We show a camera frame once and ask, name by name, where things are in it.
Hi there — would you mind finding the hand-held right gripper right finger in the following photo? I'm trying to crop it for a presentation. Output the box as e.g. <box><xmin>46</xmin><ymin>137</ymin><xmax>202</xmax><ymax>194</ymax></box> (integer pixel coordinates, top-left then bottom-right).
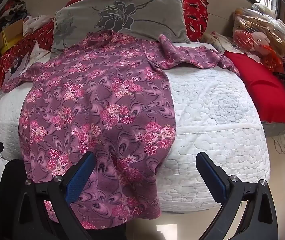
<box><xmin>196</xmin><ymin>152</ymin><xmax>279</xmax><ymax>240</ymax></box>

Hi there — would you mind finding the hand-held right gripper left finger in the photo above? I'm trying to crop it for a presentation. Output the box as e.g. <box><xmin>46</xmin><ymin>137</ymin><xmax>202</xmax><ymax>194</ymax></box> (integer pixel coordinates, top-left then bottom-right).
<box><xmin>12</xmin><ymin>151</ymin><xmax>123</xmax><ymax>240</ymax></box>

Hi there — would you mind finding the purple floral shirt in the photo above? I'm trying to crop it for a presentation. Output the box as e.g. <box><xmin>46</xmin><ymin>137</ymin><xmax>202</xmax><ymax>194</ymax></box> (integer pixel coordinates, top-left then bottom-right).
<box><xmin>2</xmin><ymin>29</ymin><xmax>240</xmax><ymax>230</ymax></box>

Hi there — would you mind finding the pile of mixed clothes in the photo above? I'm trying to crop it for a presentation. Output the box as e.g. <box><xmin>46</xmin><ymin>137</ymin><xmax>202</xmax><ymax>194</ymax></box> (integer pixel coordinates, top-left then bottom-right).
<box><xmin>0</xmin><ymin>0</ymin><xmax>28</xmax><ymax>28</ymax></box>

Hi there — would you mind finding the white quilted mattress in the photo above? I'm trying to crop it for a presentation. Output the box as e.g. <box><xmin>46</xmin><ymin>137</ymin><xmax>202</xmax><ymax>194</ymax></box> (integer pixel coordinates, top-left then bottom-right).
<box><xmin>0</xmin><ymin>41</ymin><xmax>271</xmax><ymax>214</ymax></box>

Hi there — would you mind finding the white printed cloth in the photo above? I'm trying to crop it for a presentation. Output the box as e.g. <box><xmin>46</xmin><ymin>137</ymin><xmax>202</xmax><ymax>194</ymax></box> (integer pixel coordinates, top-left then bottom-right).
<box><xmin>5</xmin><ymin>42</ymin><xmax>52</xmax><ymax>81</ymax></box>

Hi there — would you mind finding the plain red cloth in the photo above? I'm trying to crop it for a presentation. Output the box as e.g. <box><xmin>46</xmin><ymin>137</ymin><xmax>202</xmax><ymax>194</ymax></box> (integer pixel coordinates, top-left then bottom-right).
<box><xmin>224</xmin><ymin>51</ymin><xmax>285</xmax><ymax>130</ymax></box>

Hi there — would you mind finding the yellow cardboard box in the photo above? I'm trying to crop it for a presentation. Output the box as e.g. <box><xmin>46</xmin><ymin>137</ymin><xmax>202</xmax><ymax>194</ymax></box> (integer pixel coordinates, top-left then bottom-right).
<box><xmin>0</xmin><ymin>17</ymin><xmax>25</xmax><ymax>54</ymax></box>

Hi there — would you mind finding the clear plastic bag of toys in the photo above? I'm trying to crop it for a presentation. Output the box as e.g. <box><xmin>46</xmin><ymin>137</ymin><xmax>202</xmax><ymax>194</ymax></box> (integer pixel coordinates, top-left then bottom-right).
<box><xmin>232</xmin><ymin>7</ymin><xmax>285</xmax><ymax>73</ymax></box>

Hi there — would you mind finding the red patterned blanket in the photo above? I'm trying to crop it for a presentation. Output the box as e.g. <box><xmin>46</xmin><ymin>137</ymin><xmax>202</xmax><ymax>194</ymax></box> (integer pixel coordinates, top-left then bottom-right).
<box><xmin>0</xmin><ymin>0</ymin><xmax>209</xmax><ymax>105</ymax></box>

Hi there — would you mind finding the grey floral pillow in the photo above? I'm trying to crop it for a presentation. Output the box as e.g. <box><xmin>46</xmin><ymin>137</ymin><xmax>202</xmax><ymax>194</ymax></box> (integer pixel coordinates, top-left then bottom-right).
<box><xmin>50</xmin><ymin>0</ymin><xmax>191</xmax><ymax>58</ymax></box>

